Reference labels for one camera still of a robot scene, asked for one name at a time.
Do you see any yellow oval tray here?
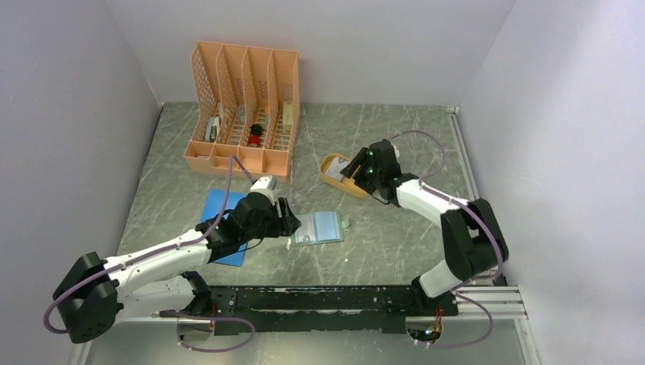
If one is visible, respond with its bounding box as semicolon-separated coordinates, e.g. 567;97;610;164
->
319;154;368;198

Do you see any silver credit card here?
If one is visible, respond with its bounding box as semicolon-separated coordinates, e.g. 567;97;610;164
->
291;214;316;246

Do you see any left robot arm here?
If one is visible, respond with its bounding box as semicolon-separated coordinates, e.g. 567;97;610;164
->
43;192;301;344

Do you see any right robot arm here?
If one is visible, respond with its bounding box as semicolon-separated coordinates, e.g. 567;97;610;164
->
341;140;509;315

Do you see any silver VIP card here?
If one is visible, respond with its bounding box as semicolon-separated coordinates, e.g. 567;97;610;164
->
323;156;350;183

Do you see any blue notebook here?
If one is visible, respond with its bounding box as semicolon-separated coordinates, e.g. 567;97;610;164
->
201;189;248;267

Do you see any red black small bottle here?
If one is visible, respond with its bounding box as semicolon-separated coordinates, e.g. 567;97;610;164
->
248;124;263;148

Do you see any pale green eraser block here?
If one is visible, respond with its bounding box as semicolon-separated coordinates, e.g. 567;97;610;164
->
281;101;294;134

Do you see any white grey utility knife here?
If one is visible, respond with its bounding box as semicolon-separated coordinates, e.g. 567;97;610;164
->
205;115;221;143

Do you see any orange plastic file organizer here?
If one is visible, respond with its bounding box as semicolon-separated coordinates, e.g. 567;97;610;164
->
184;42;300;181

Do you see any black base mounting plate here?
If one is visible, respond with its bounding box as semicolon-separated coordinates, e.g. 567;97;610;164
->
181;271;459;336

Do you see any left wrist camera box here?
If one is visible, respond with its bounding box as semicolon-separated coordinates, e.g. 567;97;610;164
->
250;175;278;196

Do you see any aluminium table edge rail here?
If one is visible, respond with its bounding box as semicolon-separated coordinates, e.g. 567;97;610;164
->
445;106;507;286

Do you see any aluminium front frame rail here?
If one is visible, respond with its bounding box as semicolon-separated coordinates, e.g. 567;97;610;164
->
69;285;540;364

